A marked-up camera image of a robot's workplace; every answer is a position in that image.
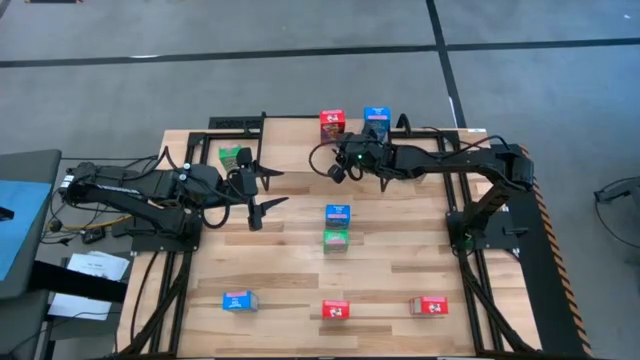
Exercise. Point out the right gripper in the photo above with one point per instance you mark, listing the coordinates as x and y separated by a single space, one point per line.
367 152

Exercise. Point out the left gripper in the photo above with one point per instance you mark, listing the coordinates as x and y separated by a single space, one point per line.
242 186

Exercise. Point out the green Apple Jacks cereal box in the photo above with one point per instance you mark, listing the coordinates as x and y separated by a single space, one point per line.
335 241
229 159

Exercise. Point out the blue Rice Krispies cereal box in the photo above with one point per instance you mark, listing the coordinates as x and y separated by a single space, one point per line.
377 117
239 301
338 216

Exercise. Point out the red Froot Loops cereal box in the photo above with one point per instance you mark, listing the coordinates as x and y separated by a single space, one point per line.
335 309
332 122
430 305

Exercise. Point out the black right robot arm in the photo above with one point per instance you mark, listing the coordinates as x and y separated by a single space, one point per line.
450 160

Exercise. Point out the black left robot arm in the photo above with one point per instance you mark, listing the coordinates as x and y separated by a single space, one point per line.
150 185

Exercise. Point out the wooden shelf with black legs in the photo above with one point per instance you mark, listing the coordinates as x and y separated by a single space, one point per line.
295 150

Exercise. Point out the black vented plate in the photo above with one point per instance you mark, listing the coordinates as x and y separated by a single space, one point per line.
235 122

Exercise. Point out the black power adapter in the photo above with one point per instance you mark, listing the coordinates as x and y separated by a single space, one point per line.
93 235

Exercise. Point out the white paper sheet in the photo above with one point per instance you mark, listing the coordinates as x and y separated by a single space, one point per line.
75 306
100 265

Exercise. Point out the black bar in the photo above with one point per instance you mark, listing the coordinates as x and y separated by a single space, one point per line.
75 282

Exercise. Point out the blue pad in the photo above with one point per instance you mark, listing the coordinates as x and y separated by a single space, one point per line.
20 225

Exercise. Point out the grey stand foot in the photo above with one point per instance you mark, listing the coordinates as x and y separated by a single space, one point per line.
620 190

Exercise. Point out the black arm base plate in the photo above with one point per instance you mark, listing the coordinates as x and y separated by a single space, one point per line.
145 245
500 242

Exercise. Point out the black aluminium table frame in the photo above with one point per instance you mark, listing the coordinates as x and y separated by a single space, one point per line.
182 290

